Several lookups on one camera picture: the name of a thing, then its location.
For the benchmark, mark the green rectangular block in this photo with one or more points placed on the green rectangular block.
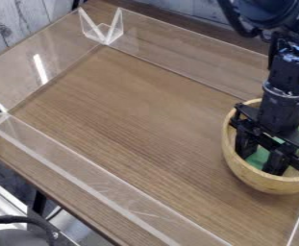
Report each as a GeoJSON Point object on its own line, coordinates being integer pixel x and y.
{"type": "Point", "coordinates": [258, 158]}

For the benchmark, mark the black metal base plate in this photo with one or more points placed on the black metal base plate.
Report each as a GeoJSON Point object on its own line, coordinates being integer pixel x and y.
{"type": "Point", "coordinates": [43, 230]}

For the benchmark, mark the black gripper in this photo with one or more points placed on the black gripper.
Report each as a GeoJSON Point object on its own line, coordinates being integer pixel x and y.
{"type": "Point", "coordinates": [270, 126]}

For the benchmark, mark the clear acrylic front wall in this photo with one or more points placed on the clear acrylic front wall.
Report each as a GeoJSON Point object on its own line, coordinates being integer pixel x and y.
{"type": "Point", "coordinates": [124, 159]}

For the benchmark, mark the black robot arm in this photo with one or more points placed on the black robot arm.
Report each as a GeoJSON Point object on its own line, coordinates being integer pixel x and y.
{"type": "Point", "coordinates": [254, 16]}

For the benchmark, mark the black table leg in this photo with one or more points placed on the black table leg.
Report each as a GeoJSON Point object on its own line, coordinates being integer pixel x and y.
{"type": "Point", "coordinates": [39, 203]}

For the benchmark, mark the clear acrylic corner bracket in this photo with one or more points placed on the clear acrylic corner bracket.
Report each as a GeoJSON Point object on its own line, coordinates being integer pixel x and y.
{"type": "Point", "coordinates": [103, 33]}

